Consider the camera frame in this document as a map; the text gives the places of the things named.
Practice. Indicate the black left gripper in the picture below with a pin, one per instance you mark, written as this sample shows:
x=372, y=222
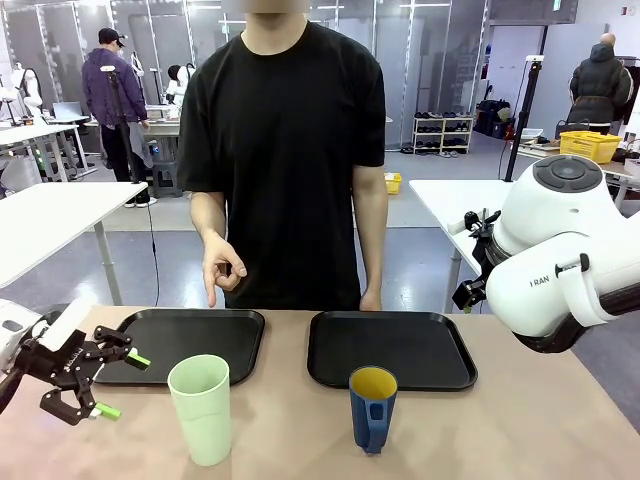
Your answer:
x=62, y=365

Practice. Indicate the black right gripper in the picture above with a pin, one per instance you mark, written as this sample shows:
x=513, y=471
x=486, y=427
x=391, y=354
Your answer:
x=469, y=295

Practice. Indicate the light green plastic cup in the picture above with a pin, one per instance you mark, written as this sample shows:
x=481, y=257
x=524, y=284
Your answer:
x=200, y=415

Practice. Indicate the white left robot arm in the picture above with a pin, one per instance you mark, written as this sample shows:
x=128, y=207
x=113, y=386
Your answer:
x=12, y=330

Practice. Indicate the person's left forearm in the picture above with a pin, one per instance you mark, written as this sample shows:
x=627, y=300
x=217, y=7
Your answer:
x=372, y=250

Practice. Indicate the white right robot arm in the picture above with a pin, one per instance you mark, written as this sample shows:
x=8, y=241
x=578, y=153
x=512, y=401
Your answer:
x=550, y=280

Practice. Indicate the person's right forearm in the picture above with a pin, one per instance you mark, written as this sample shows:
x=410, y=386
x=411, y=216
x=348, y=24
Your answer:
x=207, y=215

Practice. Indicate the person's left hand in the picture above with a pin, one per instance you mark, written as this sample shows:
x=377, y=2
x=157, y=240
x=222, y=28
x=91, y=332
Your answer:
x=371, y=301

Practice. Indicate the person's right hand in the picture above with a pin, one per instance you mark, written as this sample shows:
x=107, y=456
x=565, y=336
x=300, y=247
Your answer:
x=220, y=265

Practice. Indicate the black plastic tray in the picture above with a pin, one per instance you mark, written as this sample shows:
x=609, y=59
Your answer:
x=200, y=335
x=390, y=350

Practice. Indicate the small yellow crate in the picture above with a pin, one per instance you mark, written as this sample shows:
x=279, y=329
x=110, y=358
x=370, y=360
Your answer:
x=393, y=184

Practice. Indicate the blue mug yellow inside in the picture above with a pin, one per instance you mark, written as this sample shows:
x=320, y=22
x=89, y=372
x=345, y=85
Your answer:
x=372, y=415

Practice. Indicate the white table with grey leg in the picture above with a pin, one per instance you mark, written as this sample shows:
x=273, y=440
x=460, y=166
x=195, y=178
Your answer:
x=55, y=220

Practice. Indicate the white shoe rack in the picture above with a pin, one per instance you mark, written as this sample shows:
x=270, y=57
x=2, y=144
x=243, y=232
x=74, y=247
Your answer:
x=442, y=134

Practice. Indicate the black bags pile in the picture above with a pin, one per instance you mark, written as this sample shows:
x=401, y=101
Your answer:
x=495, y=120

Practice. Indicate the black light stand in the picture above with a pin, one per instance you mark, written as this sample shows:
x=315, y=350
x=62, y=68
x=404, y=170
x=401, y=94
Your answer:
x=520, y=120

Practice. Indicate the large yellow basket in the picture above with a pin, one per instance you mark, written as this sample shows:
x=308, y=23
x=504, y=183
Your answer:
x=590, y=147

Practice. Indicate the grey stool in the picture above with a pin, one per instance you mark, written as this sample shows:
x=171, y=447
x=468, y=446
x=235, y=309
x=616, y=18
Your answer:
x=165, y=177

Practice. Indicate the person in black t-shirt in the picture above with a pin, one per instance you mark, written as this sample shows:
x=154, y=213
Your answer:
x=280, y=150

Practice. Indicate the black tripod pole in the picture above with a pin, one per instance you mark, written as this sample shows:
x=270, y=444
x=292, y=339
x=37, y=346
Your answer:
x=122, y=130

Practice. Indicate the person in dark puffer jacket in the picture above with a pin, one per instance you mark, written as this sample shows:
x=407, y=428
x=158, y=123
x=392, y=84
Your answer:
x=600, y=85

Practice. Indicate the white background desk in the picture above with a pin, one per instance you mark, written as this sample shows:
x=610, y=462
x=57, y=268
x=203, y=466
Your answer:
x=40, y=135

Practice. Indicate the grey laptop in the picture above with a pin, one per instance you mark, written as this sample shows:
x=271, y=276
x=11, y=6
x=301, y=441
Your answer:
x=67, y=111

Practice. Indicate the person in purple jacket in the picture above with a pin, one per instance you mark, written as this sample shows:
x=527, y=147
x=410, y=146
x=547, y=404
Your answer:
x=107, y=90

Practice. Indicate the white humanoid robot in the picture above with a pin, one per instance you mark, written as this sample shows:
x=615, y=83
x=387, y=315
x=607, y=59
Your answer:
x=27, y=92

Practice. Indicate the white robot on desk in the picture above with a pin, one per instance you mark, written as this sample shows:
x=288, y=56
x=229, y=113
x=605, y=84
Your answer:
x=177, y=85

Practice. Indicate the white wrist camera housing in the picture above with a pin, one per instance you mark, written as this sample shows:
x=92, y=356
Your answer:
x=64, y=325

